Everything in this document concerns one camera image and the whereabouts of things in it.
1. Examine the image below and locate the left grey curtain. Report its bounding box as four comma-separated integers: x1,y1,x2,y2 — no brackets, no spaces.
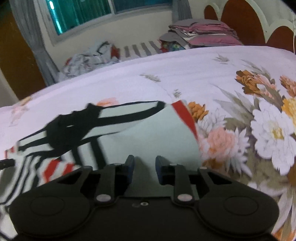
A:
10,0,59,86

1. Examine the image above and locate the red white headboard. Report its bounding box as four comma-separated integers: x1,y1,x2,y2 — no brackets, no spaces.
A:
204,1,295,53

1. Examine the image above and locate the grey curtain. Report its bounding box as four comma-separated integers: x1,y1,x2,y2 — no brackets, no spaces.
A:
172,0,192,23
10,0,59,86

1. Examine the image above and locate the striped knitted child sweater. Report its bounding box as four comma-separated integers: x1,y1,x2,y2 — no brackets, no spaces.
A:
1,101,202,237

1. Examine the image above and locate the striped grey white mattress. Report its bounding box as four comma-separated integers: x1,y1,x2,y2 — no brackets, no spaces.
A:
120,40,162,62

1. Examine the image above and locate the folded pink grey bedding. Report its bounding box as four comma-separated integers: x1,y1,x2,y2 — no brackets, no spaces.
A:
159,19,243,52

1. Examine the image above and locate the pile of grey clothes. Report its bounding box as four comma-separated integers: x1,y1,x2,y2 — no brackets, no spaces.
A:
58,41,120,82

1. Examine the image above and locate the white framed window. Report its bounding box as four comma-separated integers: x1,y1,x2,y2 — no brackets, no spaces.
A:
38,1,173,45

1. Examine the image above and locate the right grey curtain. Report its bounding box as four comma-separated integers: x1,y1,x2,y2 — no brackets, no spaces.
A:
172,0,192,23

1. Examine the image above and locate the pink floral bed sheet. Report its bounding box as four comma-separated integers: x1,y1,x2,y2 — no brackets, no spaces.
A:
1,46,295,240

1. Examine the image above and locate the brown wooden door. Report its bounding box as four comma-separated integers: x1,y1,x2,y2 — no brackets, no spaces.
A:
1,10,46,99

